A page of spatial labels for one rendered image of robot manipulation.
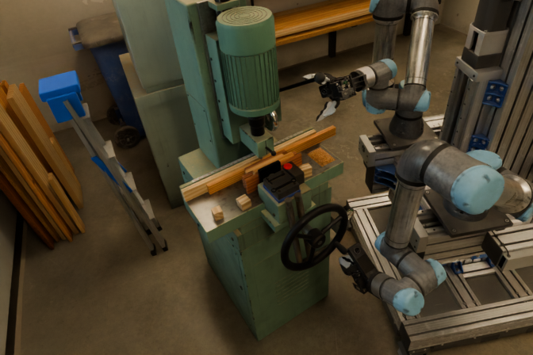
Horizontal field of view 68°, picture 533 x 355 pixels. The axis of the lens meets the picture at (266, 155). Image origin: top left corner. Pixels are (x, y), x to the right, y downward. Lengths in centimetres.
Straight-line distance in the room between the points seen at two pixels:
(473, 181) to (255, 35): 68
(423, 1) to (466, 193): 83
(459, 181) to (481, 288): 122
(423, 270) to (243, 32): 87
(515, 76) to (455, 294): 104
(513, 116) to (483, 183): 65
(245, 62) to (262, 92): 12
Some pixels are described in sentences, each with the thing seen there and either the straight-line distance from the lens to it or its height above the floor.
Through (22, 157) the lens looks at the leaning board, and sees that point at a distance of 251.
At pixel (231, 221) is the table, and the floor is 89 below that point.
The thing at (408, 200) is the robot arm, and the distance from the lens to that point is 116.
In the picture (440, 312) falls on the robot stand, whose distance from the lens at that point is 203.
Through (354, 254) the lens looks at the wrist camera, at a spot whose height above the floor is 84.
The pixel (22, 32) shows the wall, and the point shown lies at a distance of 364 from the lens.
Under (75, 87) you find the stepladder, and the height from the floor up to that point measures 115.
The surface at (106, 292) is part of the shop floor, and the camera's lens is 250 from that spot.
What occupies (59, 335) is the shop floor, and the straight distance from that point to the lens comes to 247.
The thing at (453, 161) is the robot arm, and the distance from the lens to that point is 101.
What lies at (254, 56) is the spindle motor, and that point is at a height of 141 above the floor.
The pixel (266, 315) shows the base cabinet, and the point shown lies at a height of 19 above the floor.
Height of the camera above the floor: 191
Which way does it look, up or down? 39 degrees down
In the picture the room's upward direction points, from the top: 6 degrees counter-clockwise
